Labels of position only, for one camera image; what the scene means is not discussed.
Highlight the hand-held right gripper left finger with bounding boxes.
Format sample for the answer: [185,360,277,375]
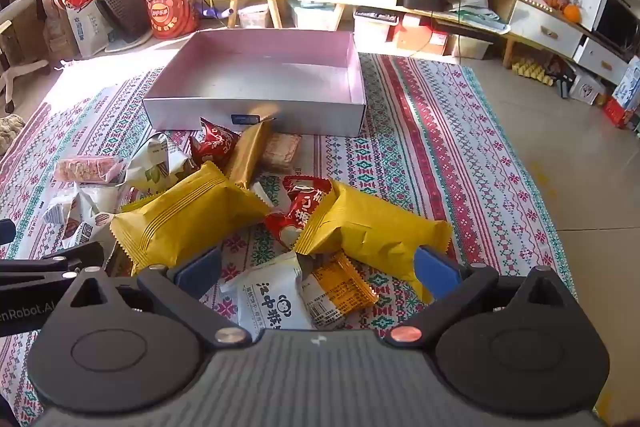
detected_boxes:
[65,247,253,348]

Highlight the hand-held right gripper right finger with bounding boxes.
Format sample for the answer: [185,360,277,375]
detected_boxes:
[385,246,576,348]

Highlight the large yellow snack packet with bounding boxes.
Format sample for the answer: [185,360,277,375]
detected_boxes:
[110,161,272,278]
[294,179,453,304]

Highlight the white nut snack packet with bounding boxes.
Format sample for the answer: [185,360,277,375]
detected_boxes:
[42,183,121,258]

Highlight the white monkey print packet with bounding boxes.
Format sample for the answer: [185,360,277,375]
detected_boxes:
[220,251,315,343]

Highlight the pink snack bar packet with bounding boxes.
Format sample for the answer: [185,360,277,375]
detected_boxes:
[54,155,126,186]

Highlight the small yellow snack packet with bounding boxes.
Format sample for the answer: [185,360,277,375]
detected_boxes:
[299,252,380,331]

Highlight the red snack packet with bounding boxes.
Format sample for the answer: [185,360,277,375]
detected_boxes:
[263,175,333,254]
[189,117,242,168]

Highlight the long gold snack packet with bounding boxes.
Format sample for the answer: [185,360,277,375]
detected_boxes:
[222,117,277,190]

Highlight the clear biscuit packet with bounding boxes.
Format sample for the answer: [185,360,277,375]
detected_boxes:
[260,133,304,174]

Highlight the pink cardboard box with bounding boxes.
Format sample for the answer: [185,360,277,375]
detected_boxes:
[142,30,367,138]

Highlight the knitted cushion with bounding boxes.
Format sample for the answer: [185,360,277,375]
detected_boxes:
[0,114,27,156]

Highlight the patterned woven blanket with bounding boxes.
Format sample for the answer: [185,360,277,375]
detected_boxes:
[0,52,578,427]

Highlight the white chair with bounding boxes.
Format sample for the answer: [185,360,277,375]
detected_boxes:
[0,0,52,112]

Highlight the white paper bag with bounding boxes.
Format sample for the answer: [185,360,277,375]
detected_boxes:
[65,0,114,58]

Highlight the row of yellow pieces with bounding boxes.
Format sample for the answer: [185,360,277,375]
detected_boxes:
[512,59,556,86]

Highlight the red cardboard box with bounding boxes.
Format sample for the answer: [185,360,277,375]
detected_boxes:
[395,26,449,56]

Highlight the black plastic basket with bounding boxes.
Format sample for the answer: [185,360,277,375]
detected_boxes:
[95,0,152,44]

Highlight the clear storage bin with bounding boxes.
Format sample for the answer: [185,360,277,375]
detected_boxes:
[238,4,272,28]

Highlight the red printed bucket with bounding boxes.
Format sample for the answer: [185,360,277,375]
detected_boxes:
[140,0,201,39]

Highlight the low wooden media cabinet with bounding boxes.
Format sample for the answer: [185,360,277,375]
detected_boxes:
[397,0,633,88]

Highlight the white and blue carton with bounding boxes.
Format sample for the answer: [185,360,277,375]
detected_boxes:
[612,57,640,112]

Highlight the white microwave oven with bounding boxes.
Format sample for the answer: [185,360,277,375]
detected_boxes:
[570,0,640,55]

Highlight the purple plastic handle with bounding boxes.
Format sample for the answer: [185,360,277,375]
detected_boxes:
[192,2,236,20]

